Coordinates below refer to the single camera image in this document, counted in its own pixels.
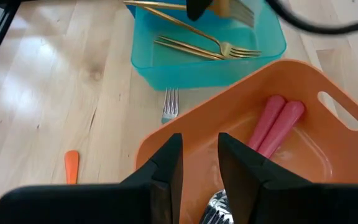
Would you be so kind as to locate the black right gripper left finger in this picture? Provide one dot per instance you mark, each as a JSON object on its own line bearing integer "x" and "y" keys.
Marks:
{"x": 104, "y": 205}

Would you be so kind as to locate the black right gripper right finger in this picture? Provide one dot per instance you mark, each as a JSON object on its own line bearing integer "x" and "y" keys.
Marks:
{"x": 291, "y": 205}

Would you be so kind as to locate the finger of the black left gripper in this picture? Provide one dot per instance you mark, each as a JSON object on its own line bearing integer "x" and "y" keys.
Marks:
{"x": 197, "y": 7}

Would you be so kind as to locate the teal translucent plastic bin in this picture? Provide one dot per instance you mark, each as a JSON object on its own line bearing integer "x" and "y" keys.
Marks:
{"x": 197, "y": 74}

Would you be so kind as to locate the orange plastic bin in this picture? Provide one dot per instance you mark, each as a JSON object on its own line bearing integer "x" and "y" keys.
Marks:
{"x": 291, "y": 81}

